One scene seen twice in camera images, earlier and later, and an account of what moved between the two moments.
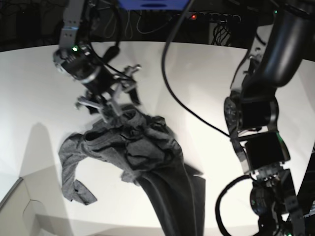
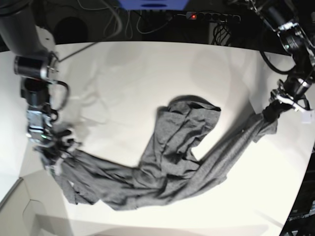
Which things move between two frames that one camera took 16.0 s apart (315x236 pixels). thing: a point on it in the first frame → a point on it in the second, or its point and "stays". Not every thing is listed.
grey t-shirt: [143, 148] → [170, 168]
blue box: [155, 5] stays
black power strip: [214, 17] stays
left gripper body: [105, 88] → [52, 144]
